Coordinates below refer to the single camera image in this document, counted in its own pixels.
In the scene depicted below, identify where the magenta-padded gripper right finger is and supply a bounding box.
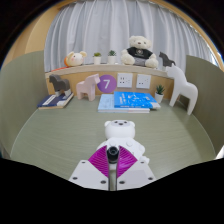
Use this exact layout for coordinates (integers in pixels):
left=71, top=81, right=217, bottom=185
left=115, top=145, right=157, bottom=192

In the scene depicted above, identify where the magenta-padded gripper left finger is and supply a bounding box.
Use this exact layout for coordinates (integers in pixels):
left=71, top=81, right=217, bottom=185
left=68, top=145, right=111, bottom=192

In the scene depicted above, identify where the white bear-shaped power strip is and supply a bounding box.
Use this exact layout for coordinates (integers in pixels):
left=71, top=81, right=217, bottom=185
left=96, top=119, right=151, bottom=165

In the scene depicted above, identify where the light blue book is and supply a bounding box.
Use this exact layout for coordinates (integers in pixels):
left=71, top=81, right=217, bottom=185
left=97, top=93, right=151, bottom=114

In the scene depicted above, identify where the bright blue book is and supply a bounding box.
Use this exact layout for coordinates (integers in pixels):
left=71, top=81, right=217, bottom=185
left=113, top=91, right=162, bottom=110

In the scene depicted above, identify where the small potted plant white pot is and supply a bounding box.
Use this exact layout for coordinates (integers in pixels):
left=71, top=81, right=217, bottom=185
left=154, top=84, right=166, bottom=104
left=92, top=52, right=102, bottom=66
left=107, top=49, right=118, bottom=65

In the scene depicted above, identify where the dark blue book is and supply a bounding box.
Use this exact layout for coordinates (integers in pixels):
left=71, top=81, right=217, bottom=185
left=36, top=92, right=75, bottom=110

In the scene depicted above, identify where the pink horse figurine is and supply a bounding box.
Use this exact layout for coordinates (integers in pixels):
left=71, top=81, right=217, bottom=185
left=76, top=73, right=101, bottom=102

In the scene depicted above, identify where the purple round number sign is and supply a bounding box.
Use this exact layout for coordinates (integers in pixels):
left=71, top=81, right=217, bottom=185
left=96, top=74, right=118, bottom=94

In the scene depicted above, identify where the grey horse figurine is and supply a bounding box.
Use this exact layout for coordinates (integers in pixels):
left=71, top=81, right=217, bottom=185
left=48, top=74, right=72, bottom=98

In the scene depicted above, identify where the large white horse figurine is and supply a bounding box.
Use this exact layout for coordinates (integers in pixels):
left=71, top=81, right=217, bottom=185
left=165, top=64, right=199, bottom=116

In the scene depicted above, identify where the green divider panel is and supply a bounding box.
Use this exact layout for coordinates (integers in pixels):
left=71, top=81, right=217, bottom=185
left=0, top=49, right=51, bottom=158
left=179, top=54, right=224, bottom=154

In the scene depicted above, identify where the wooden window ledge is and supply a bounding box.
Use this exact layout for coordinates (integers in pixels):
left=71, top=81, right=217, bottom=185
left=44, top=63, right=176, bottom=101

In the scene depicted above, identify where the cream and orange plush toy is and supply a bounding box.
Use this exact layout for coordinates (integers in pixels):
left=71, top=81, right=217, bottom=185
left=51, top=50, right=88, bottom=72

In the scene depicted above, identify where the black horse figurine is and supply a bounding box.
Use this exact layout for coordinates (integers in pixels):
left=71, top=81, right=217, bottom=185
left=158, top=51, right=177, bottom=69

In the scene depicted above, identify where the cream teddy bear black shirt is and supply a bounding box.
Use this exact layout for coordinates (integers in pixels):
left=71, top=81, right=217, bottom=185
left=120, top=35, right=159, bottom=69

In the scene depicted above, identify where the white grey curtain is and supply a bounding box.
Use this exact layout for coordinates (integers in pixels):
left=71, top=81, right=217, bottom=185
left=43, top=0, right=216, bottom=73

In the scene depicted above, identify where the white wall socket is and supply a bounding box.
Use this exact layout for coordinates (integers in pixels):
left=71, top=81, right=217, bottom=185
left=135, top=73, right=152, bottom=90
left=116, top=72, right=134, bottom=89

